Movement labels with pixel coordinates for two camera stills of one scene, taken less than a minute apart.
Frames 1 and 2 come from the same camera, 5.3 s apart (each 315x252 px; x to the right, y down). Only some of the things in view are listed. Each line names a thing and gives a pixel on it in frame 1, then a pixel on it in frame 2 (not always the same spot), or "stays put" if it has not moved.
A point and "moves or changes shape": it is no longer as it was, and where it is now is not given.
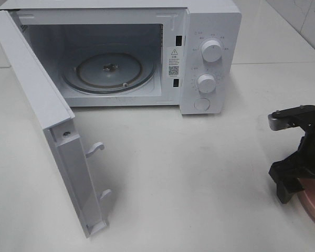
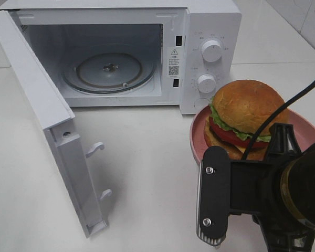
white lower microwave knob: (206, 83) stays put
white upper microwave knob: (211, 50) stays put
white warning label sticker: (174, 62) stays put
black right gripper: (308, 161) → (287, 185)
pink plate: (313, 197) moves or changes shape
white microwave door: (57, 118) stays put
